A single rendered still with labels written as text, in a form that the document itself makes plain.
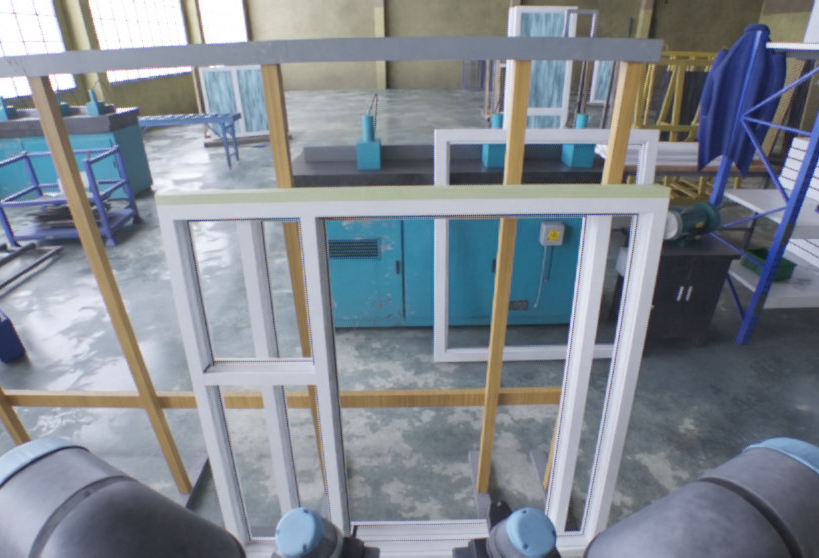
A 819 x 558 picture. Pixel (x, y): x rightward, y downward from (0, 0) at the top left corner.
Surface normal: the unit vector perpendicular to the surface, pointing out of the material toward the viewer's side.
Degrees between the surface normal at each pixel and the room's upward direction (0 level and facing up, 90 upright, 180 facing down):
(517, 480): 0
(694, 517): 30
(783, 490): 5
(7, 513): 35
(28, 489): 15
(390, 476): 0
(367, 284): 90
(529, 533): 19
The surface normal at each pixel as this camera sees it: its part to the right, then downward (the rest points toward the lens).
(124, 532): 0.44, -0.69
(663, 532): -0.62, -0.72
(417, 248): 0.01, 0.47
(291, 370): -0.01, -0.94
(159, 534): 0.59, -0.70
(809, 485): 0.07, -0.77
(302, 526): -0.15, -0.69
